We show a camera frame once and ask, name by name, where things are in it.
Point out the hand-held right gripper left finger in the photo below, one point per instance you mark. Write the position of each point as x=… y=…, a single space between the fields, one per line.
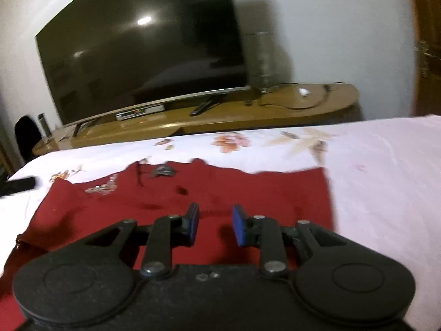
x=193 y=224

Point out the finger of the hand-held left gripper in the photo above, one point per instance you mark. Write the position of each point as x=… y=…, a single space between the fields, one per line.
x=17 y=185

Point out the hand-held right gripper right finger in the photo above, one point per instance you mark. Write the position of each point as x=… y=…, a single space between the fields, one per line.
x=238 y=226

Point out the red shirt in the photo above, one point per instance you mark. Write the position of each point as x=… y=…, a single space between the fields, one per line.
x=220 y=186

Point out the wooden television cabinet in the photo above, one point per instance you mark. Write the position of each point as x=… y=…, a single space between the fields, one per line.
x=241 y=112

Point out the silver set-top box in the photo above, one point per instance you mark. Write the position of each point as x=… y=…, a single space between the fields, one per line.
x=139 y=111

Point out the floral white bed sheet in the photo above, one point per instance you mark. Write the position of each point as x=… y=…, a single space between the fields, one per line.
x=379 y=179

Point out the small white object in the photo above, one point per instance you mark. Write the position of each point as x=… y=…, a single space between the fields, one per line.
x=304 y=91

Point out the clear glass vase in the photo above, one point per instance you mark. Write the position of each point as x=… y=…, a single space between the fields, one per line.
x=259 y=60

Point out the black flat screen television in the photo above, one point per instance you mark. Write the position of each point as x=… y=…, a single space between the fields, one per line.
x=137 y=41

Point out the brown wooden door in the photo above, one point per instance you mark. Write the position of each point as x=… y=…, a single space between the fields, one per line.
x=427 y=24

